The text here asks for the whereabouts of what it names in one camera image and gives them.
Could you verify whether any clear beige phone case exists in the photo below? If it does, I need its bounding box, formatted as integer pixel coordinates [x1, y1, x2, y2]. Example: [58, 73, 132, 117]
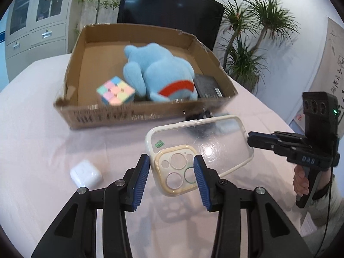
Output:
[145, 115, 254, 197]

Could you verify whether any black product box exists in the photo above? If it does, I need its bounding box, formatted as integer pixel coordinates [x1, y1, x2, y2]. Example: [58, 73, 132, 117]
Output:
[193, 74, 223, 98]

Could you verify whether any pastel rubik's cube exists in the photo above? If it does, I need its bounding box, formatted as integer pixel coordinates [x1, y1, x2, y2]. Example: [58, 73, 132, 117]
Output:
[96, 76, 135, 107]

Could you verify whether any person's right hand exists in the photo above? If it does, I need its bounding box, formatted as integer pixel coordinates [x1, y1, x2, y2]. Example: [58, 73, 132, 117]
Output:
[293, 165, 309, 197]

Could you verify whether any beige jacket sleeve right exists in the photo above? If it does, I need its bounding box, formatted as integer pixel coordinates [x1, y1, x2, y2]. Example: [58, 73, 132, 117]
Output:
[303, 175, 343, 241]

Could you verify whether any white earbuds case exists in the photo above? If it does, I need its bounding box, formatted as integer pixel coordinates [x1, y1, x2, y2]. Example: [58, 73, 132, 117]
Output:
[70, 160, 103, 189]

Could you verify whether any potted palm plant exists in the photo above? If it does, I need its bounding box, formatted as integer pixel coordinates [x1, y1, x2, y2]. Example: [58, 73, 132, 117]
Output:
[219, 0, 300, 94]

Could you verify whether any blue plush toy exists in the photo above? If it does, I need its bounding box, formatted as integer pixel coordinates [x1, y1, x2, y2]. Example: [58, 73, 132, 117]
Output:
[123, 43, 198, 102]

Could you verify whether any brown cardboard box tray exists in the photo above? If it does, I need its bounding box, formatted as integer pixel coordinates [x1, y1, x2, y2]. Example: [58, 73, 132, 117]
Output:
[54, 23, 237, 129]

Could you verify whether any black tv screen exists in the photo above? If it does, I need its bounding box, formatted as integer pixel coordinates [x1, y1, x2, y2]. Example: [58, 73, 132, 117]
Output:
[117, 0, 224, 50]

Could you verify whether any grey filing cabinet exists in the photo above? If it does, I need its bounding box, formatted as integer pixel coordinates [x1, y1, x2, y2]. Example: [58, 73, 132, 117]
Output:
[5, 0, 81, 81]

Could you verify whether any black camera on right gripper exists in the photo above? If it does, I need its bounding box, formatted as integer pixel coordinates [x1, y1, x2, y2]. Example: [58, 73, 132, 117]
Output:
[302, 91, 338, 143]

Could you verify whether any calligraphy wall scroll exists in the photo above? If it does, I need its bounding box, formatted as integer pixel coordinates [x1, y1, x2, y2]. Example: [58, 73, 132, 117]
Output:
[291, 17, 344, 135]

